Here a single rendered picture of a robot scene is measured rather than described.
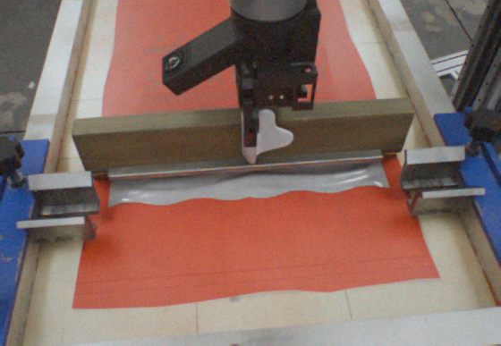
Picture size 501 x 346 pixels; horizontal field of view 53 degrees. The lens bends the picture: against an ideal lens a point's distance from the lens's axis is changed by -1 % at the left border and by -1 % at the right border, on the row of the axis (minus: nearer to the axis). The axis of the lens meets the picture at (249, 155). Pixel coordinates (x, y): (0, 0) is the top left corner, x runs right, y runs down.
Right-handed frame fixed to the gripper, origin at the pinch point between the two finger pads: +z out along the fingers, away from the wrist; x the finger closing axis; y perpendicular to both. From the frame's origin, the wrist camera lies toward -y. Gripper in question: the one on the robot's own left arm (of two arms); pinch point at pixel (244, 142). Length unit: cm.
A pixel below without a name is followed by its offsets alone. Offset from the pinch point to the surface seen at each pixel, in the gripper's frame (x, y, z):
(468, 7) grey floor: 173, 131, 99
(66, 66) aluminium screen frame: 18.8, -25.3, 1.4
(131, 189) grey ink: -2.9, -14.7, 4.3
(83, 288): -15.8, -19.4, 5.1
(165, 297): -17.6, -10.3, 5.0
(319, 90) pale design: 14.0, 12.7, 4.7
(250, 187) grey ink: -3.7, 0.4, 4.5
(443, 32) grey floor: 153, 110, 99
